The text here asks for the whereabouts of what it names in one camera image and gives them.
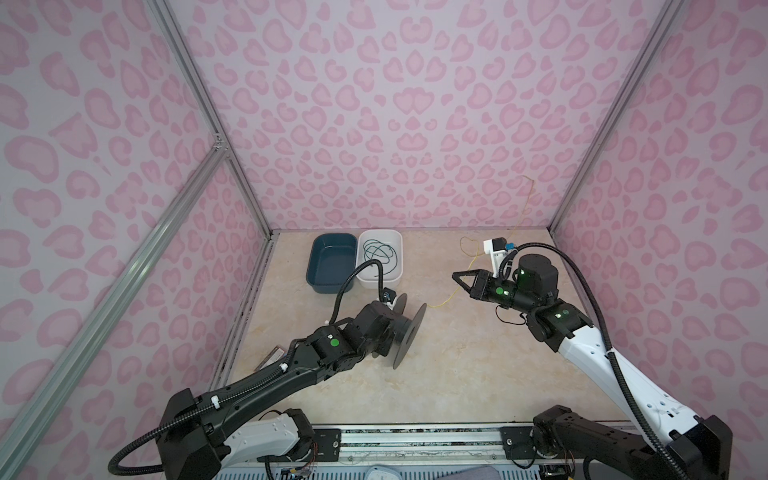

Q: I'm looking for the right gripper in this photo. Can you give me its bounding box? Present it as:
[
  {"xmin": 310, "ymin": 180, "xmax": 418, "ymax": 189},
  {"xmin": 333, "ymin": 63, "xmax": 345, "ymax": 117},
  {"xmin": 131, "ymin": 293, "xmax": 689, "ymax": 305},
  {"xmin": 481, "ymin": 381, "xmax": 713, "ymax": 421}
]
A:
[{"xmin": 451, "ymin": 269, "xmax": 538, "ymax": 314}]

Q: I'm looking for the yellow cable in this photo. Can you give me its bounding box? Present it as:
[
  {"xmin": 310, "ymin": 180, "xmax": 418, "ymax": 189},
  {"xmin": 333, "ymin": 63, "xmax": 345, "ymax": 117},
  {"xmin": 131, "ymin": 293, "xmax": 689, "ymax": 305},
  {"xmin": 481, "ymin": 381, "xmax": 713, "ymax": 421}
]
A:
[{"xmin": 430, "ymin": 173, "xmax": 538, "ymax": 310}]

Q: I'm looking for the dark grey spool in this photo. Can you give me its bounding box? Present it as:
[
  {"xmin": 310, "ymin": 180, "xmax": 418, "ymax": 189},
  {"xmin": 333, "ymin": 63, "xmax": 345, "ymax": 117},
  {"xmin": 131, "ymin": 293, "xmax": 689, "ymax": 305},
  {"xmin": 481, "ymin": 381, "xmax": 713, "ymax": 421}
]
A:
[{"xmin": 386, "ymin": 294, "xmax": 428, "ymax": 370}]

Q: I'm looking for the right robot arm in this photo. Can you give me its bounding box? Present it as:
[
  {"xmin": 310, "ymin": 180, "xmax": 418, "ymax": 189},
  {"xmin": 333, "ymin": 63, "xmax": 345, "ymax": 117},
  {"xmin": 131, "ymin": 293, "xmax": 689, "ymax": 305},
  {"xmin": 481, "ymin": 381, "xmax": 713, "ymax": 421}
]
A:
[{"xmin": 452, "ymin": 254, "xmax": 733, "ymax": 479}]

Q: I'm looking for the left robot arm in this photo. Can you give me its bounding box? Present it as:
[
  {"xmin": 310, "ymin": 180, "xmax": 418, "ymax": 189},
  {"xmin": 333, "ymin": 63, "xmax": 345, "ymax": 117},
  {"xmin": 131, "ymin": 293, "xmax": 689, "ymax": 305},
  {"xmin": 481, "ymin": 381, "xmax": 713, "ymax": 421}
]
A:
[{"xmin": 156, "ymin": 301, "xmax": 406, "ymax": 479}]

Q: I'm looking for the white plastic bin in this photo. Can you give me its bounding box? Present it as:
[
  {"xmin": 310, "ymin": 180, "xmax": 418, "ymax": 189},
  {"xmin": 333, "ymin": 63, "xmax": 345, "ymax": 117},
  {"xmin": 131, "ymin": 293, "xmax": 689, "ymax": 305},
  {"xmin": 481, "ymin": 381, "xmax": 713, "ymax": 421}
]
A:
[{"xmin": 356, "ymin": 229, "xmax": 404, "ymax": 290}]

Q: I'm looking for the dark teal plastic bin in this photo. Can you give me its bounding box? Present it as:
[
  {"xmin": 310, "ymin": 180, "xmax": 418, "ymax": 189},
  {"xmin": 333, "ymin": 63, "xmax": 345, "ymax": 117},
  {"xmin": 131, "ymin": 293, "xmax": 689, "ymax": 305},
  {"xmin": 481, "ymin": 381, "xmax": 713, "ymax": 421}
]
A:
[{"xmin": 306, "ymin": 233, "xmax": 358, "ymax": 294}]

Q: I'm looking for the pack of highlighter markers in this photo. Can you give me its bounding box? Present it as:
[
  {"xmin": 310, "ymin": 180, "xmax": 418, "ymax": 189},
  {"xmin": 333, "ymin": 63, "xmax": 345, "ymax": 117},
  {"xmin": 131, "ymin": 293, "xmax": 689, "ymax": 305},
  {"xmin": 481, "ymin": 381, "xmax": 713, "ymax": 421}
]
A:
[{"xmin": 254, "ymin": 346, "xmax": 287, "ymax": 372}]

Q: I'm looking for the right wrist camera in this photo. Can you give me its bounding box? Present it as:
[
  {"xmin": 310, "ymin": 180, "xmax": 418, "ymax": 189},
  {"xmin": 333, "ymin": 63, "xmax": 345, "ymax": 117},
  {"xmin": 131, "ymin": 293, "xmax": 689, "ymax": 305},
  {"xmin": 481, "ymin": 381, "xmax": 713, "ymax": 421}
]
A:
[{"xmin": 483, "ymin": 237, "xmax": 516, "ymax": 279}]

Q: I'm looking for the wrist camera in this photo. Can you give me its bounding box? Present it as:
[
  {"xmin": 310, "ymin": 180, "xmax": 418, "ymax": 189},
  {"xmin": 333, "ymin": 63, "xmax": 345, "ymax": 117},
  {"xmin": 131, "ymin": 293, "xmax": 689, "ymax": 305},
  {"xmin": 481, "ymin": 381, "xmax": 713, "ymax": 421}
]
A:
[
  {"xmin": 379, "ymin": 287, "xmax": 397, "ymax": 307},
  {"xmin": 483, "ymin": 237, "xmax": 516, "ymax": 279}
]

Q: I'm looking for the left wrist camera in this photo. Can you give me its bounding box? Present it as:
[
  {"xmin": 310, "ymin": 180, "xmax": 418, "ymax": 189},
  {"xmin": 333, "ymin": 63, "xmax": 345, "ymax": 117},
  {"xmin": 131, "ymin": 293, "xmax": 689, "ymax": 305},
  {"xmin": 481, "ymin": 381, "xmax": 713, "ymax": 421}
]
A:
[{"xmin": 379, "ymin": 287, "xmax": 397, "ymax": 307}]

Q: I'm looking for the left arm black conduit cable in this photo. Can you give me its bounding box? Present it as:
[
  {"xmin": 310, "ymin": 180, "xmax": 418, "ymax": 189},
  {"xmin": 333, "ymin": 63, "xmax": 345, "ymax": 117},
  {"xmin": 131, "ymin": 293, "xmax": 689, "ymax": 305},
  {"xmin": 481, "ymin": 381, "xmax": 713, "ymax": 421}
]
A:
[{"xmin": 107, "ymin": 259, "xmax": 385, "ymax": 477}]

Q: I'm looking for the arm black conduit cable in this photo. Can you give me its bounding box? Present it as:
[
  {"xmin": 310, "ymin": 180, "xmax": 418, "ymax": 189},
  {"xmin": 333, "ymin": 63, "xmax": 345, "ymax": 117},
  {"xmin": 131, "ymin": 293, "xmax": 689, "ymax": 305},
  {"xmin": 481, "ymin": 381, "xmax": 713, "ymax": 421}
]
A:
[
  {"xmin": 503, "ymin": 242, "xmax": 691, "ymax": 480},
  {"xmin": 107, "ymin": 259, "xmax": 385, "ymax": 477}
]

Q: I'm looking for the dark green cable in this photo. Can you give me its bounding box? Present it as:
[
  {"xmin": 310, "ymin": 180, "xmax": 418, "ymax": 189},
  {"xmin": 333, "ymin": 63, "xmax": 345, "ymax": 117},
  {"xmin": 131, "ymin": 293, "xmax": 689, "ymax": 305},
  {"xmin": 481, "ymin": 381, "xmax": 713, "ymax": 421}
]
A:
[{"xmin": 362, "ymin": 238, "xmax": 401, "ymax": 279}]

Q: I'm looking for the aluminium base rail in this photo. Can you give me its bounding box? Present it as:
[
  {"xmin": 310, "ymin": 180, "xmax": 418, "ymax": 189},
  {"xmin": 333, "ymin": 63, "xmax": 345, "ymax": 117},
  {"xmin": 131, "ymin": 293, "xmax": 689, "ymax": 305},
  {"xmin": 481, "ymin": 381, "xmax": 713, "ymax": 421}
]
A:
[{"xmin": 158, "ymin": 421, "xmax": 691, "ymax": 480}]

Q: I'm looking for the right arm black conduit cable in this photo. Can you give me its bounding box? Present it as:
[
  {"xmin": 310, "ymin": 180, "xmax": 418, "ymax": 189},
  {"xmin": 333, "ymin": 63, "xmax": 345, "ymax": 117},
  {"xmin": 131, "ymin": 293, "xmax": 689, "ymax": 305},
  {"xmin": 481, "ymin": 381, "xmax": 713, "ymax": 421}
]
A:
[{"xmin": 503, "ymin": 242, "xmax": 691, "ymax": 480}]

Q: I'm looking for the diagonal aluminium frame bar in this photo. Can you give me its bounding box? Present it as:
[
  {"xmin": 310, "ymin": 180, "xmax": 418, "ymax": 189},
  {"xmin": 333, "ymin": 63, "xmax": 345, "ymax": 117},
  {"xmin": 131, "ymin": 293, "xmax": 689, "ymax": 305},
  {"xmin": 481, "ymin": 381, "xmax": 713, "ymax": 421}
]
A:
[{"xmin": 1, "ymin": 142, "xmax": 228, "ymax": 479}]

